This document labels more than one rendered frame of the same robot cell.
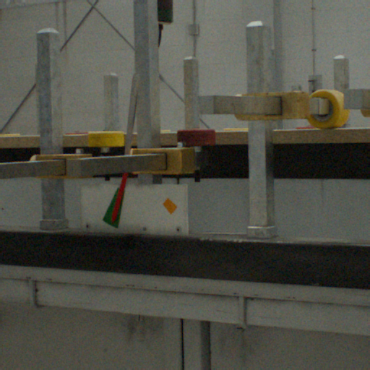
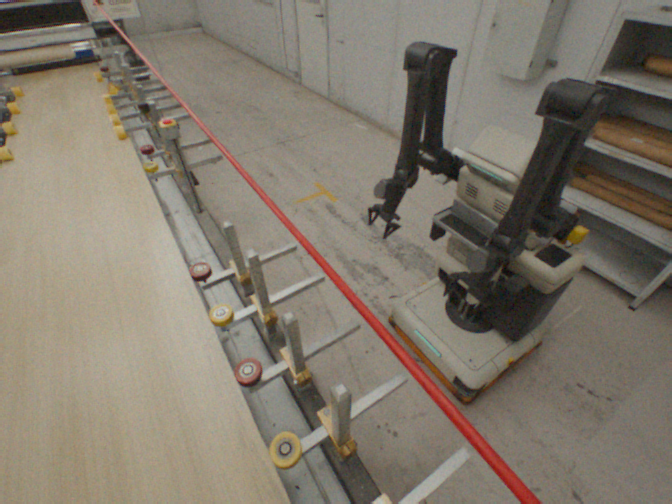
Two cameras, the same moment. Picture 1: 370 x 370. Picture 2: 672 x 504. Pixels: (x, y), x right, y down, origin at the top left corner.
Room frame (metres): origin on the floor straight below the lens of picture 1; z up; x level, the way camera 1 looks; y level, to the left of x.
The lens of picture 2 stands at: (3.27, 1.90, 1.85)
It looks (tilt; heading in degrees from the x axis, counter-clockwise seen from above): 43 degrees down; 207
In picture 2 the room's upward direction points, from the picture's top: 2 degrees counter-clockwise
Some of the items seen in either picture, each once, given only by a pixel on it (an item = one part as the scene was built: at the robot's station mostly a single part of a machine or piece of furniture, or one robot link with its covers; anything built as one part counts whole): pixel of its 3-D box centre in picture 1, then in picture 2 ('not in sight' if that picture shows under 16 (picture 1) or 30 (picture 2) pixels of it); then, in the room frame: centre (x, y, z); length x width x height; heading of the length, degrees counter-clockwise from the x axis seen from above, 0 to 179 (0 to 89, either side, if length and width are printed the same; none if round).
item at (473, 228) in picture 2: not in sight; (468, 235); (2.18, 1.94, 0.99); 0.28 x 0.16 x 0.22; 59
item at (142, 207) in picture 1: (131, 209); not in sight; (1.94, 0.10, 0.75); 0.26 x 0.01 x 0.10; 58
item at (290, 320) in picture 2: not in sight; (297, 360); (2.86, 1.56, 0.88); 0.04 x 0.04 x 0.48; 58
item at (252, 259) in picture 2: not in sight; (263, 299); (2.73, 1.34, 0.92); 0.04 x 0.04 x 0.48; 58
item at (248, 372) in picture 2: not in sight; (251, 377); (2.96, 1.45, 0.85); 0.08 x 0.08 x 0.11
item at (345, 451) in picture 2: not in sight; (336, 431); (2.98, 1.75, 0.83); 0.14 x 0.06 x 0.05; 58
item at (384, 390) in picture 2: not in sight; (348, 415); (2.93, 1.76, 0.82); 0.43 x 0.03 x 0.04; 148
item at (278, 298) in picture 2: not in sight; (275, 300); (2.66, 1.34, 0.83); 0.43 x 0.03 x 0.04; 148
